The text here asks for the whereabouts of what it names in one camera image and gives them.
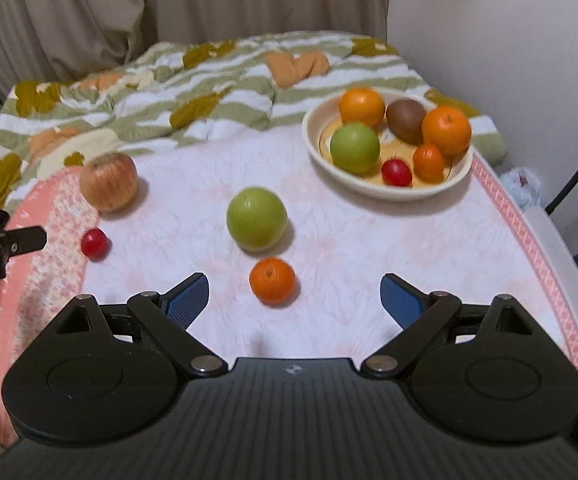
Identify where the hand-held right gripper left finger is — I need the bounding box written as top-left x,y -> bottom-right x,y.
44,272 -> 230,377

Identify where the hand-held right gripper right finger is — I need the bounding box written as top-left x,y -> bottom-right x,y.
360,273 -> 544,377

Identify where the red cherry tomato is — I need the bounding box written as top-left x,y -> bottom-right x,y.
81,228 -> 110,260
381,158 -> 413,187

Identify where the small mandarin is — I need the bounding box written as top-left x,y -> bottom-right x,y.
413,143 -> 446,183
249,257 -> 296,306

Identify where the small green apple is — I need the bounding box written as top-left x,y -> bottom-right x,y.
330,122 -> 382,176

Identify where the cream cartoon print plate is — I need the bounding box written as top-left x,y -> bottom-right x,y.
302,86 -> 474,203

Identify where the orange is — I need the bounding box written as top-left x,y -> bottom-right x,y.
422,106 -> 472,157
339,87 -> 386,128

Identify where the brown kiwi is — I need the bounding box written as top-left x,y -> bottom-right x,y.
386,99 -> 427,145

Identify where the pink floral tablecloth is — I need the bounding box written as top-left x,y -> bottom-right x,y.
0,127 -> 578,448

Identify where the red yellow apple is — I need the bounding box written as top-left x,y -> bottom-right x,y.
79,152 -> 138,212

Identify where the large green apple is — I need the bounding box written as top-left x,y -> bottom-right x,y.
226,186 -> 288,253

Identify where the white plastic bag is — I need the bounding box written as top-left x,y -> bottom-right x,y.
499,167 -> 544,211

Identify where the white table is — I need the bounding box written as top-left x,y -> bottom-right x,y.
524,207 -> 578,401

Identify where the green striped floral blanket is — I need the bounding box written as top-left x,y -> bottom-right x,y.
0,32 -> 508,211

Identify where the black cable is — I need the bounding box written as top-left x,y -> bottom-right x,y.
544,125 -> 578,213

